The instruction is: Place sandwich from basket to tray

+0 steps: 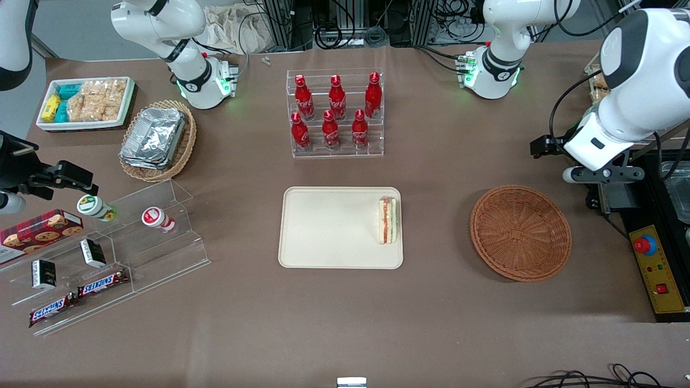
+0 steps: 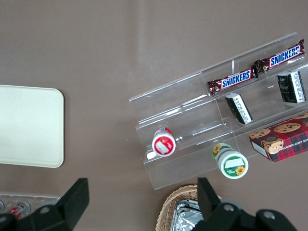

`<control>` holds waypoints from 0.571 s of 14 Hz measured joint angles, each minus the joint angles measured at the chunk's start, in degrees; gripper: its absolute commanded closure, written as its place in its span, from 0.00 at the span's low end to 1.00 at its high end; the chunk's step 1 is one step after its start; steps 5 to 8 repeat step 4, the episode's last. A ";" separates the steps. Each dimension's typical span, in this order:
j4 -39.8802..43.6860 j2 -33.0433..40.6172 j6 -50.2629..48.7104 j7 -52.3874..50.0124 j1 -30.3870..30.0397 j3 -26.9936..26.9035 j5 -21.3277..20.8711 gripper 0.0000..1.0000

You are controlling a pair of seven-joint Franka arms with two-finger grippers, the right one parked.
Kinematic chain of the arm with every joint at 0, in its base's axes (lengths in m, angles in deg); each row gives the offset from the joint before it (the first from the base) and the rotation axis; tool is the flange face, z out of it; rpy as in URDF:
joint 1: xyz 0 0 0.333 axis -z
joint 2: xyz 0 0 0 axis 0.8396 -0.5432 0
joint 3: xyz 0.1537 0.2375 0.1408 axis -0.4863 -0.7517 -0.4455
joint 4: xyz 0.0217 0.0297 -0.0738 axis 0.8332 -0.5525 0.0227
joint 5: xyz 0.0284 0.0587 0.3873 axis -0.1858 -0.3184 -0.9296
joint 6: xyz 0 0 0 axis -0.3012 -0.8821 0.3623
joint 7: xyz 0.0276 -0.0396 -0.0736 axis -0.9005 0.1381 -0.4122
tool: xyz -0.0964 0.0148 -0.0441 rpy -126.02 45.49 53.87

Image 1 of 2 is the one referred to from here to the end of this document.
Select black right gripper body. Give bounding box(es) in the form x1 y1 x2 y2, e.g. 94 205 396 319
0 129 43 193

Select triangular sandwich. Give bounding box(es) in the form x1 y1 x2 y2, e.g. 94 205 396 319
376 196 398 246

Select white rectangular snack tray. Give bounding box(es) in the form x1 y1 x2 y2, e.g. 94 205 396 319
36 77 135 132

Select brown round wicker basket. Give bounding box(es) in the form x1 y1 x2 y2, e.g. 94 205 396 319
470 185 572 282

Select light oval wicker basket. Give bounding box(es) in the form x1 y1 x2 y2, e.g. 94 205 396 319
119 100 197 184

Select beige rectangular serving tray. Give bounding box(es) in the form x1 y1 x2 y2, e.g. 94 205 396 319
278 186 404 269

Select green capped yogurt bottle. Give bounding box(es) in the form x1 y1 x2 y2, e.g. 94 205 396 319
77 195 118 223

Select grey metal block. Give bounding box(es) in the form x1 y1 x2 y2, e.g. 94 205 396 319
597 183 629 214

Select small black white box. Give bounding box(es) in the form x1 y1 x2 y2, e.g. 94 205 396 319
80 238 107 269
31 259 58 291

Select red cookie box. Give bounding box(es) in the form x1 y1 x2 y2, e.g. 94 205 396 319
0 209 84 265

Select red capped yogurt bottle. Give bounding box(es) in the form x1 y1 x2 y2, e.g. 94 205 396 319
141 207 177 234

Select clear bag of rice crackers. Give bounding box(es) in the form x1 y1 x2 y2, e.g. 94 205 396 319
66 79 128 123

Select stacked aluminium foil containers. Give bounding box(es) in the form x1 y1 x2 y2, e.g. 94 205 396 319
120 107 187 171

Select clear acrylic stepped shelf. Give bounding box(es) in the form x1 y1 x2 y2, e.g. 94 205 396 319
0 179 212 338

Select snickers chocolate bar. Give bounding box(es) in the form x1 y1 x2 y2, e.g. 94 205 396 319
77 268 130 300
29 294 77 329

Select yellow emergency stop box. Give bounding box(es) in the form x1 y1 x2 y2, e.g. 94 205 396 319
629 224 688 315

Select clear acrylic bottle rack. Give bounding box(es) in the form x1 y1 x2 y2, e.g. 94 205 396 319
286 68 385 159

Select red cola bottle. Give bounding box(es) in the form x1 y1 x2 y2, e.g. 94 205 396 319
328 75 347 121
364 72 383 119
294 74 316 121
351 109 369 150
291 112 312 153
322 110 341 151

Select beige crumpled cloth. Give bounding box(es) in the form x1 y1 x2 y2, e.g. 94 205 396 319
202 4 271 55

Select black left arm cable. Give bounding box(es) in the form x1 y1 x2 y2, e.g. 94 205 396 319
548 69 618 147

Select white wire basket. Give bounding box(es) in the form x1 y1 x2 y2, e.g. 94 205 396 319
585 50 690 143

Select black coiled cable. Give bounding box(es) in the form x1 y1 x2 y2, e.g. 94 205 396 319
314 22 357 50

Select black floor cables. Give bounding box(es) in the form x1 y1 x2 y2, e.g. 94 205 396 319
526 363 690 388

